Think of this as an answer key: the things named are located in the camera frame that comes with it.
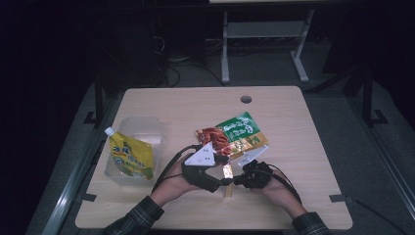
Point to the green and red snack packet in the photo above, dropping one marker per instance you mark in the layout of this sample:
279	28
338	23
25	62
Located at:
241	132

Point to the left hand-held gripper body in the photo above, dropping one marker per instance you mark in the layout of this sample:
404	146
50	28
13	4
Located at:
200	156

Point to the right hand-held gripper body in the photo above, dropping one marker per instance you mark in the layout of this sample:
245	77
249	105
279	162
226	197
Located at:
257	176

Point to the clear plastic container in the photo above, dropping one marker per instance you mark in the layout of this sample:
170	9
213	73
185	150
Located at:
143	130

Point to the white metal desk frame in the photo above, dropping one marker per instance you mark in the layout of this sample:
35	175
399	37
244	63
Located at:
264	29

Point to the aluminium rail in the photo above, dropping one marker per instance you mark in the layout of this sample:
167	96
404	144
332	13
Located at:
70	192
388	163

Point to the grey tape strip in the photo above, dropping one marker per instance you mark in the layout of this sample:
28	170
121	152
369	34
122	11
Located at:
87	197
339	198

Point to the yellow spout pouch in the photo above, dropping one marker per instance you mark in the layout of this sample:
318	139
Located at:
132	156

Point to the person's left hand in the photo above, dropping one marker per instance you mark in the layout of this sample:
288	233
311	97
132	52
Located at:
171	186

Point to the person's right hand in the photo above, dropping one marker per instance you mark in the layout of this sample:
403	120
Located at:
284	197

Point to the black metal stand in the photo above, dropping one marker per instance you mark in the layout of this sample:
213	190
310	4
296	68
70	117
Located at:
368	98
98	98

